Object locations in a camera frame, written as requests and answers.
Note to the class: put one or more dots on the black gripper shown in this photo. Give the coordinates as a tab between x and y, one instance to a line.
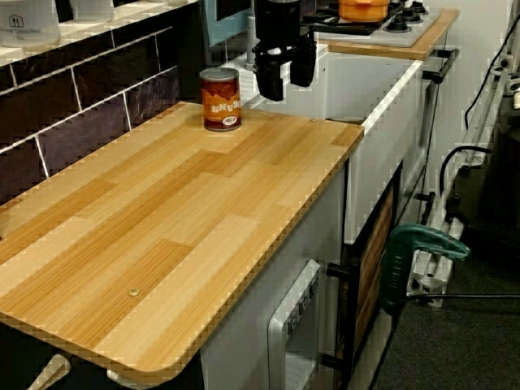
278	20

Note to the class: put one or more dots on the white toy sink basin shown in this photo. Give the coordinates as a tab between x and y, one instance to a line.
378	113

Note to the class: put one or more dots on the grey toy faucet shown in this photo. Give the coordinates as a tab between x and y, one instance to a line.
250	55

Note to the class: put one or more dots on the brown beans can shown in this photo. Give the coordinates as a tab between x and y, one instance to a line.
220	101

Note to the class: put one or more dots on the teal toy microwave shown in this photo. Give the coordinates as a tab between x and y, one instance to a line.
225	20

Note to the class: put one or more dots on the orange toy pot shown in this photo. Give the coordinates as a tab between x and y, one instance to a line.
363	9

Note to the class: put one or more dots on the toy stove top with burners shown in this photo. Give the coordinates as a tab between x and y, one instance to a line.
390	24

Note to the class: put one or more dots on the plain white container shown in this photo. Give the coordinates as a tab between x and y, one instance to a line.
92	9

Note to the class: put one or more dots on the wooden slat crate drawer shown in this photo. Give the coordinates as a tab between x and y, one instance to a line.
371	264

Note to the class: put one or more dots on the white toy dishwasher door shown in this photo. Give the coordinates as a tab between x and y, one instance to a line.
294	321

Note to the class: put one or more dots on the white printed container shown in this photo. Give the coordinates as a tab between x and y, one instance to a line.
28	22

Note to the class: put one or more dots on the aluminium frame rail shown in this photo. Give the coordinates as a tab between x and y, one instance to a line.
467	154

